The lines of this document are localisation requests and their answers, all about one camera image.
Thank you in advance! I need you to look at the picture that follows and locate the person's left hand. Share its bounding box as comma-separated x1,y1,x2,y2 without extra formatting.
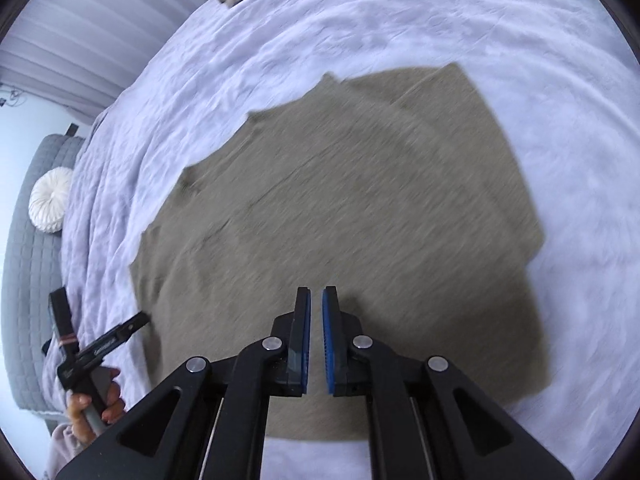
66,366,127,445

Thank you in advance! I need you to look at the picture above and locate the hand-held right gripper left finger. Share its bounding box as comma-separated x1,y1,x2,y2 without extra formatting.
54,286,313,480

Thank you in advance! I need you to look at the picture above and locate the person's left forearm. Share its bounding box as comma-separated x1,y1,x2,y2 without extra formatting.
43,421,98,480

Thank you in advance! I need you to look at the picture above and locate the pale pleated curtain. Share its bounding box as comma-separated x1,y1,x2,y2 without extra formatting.
0,0,253,121

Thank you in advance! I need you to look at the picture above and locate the grey quilted sofa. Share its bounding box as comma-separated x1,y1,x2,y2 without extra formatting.
0,134,88,417

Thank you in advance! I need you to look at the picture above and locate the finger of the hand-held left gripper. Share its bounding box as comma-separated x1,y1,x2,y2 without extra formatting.
47,287,77,352
75,311,152,362

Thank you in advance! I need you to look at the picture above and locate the white round pleated pillow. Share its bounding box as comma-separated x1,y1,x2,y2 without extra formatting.
28,167,75,235

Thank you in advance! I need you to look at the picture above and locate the olive knit sweater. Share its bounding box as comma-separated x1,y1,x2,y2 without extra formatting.
129,61,553,443

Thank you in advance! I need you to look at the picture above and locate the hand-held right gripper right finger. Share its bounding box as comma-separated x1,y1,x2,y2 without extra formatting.
321,285,577,480

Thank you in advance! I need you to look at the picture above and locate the dark wall cable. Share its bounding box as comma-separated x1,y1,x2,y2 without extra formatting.
0,82,28,110

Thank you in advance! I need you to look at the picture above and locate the lavender plush blanket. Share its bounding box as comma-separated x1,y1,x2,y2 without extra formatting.
42,0,640,480

